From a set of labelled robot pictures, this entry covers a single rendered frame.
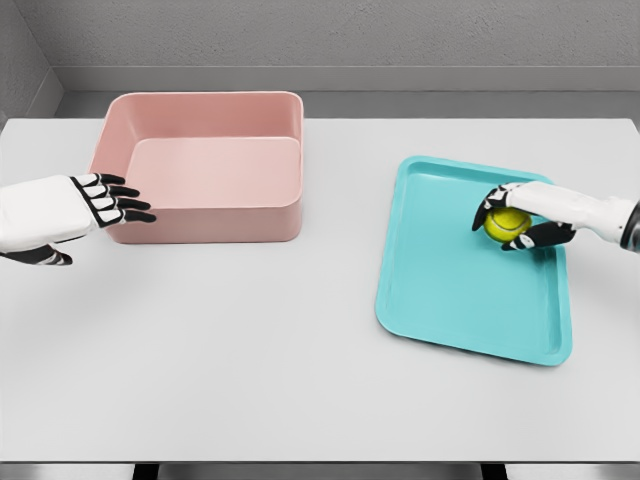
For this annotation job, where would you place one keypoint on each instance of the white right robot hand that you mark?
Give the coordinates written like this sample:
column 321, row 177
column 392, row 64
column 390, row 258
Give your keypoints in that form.
column 537, row 200

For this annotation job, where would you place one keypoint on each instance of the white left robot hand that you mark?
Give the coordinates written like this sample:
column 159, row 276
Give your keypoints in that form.
column 47, row 210

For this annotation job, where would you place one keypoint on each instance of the yellow-green tennis ball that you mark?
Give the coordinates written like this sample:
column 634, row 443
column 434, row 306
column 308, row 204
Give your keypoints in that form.
column 506, row 224

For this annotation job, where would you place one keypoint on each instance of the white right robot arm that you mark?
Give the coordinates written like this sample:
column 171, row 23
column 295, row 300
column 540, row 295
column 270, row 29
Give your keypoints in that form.
column 607, row 217

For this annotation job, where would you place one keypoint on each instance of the blue plastic tray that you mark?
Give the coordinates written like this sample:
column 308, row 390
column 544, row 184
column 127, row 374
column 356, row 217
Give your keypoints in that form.
column 465, row 295

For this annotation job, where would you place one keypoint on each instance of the pink plastic basket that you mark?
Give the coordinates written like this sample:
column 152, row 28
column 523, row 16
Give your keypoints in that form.
column 210, row 170

